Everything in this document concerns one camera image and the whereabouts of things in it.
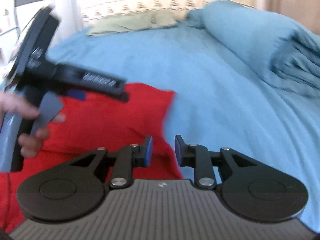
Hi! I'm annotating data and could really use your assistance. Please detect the red small garment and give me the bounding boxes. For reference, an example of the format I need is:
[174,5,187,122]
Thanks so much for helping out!
[1,83,182,232]

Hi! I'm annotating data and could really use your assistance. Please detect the person's left hand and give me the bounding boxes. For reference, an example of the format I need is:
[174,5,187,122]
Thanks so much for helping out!
[1,92,50,161]

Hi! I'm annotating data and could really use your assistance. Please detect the cream quilted headboard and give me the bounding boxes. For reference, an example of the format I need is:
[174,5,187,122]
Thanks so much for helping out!
[80,0,253,28]

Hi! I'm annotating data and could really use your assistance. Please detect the white grey wardrobe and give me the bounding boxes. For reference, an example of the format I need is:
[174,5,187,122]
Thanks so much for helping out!
[14,0,83,47]

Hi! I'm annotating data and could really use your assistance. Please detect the blue bed sheet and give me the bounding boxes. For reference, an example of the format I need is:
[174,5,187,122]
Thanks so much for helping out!
[48,24,319,231]

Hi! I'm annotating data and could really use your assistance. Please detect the green pillow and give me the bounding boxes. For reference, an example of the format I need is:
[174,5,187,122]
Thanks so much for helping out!
[87,9,177,36]

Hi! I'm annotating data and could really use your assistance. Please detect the folded blue duvet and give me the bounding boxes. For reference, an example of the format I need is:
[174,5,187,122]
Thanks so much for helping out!
[187,0,319,98]

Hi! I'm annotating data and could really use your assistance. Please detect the beige curtain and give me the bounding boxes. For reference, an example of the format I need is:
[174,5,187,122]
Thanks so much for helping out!
[264,0,320,35]

